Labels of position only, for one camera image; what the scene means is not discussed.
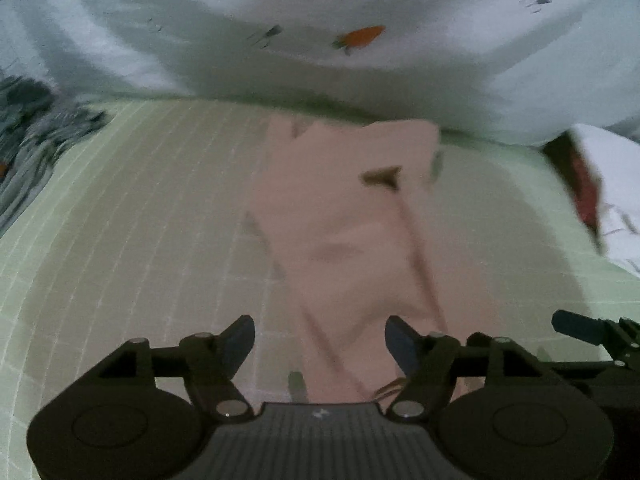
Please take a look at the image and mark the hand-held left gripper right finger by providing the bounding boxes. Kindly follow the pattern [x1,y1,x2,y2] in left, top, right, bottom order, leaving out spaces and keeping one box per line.
[385,314,567,420]

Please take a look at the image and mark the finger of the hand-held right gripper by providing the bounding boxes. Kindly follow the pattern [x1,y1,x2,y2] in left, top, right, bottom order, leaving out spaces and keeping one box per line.
[551,308,640,362]

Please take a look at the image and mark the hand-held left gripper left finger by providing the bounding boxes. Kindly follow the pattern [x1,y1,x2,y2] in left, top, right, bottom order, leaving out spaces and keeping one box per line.
[97,314,257,421]

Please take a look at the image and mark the cream garment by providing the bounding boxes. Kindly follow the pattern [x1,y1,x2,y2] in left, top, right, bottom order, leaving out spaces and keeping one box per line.
[244,114,482,407]

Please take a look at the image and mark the white and red cloth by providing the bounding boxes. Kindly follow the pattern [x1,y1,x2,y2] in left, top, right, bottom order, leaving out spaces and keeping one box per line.
[542,122,640,277]

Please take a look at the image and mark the grey garment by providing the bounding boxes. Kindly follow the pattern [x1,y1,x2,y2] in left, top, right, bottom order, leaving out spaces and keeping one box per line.
[0,127,68,233]

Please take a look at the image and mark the blue checked shirt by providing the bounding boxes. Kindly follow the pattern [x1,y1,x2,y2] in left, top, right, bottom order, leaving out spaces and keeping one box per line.
[0,75,109,141]

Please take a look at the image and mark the carrot print duvet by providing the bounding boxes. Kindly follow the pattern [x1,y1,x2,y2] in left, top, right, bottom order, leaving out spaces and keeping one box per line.
[0,0,640,150]

